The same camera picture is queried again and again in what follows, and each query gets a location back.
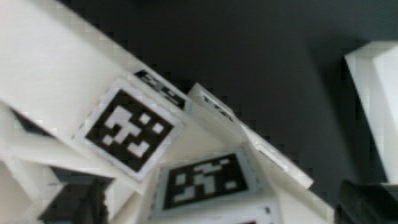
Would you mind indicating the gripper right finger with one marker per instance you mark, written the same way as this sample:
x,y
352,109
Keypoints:
x,y
368,204

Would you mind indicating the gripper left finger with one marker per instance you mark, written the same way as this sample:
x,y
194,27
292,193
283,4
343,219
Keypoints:
x,y
77,206

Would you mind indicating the white tagged cube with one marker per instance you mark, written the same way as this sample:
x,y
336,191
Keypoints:
x,y
216,193

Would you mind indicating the white chair back frame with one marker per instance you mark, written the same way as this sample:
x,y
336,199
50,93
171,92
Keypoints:
x,y
97,118

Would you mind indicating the white U-shaped fence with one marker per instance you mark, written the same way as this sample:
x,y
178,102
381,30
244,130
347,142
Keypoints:
x,y
372,63

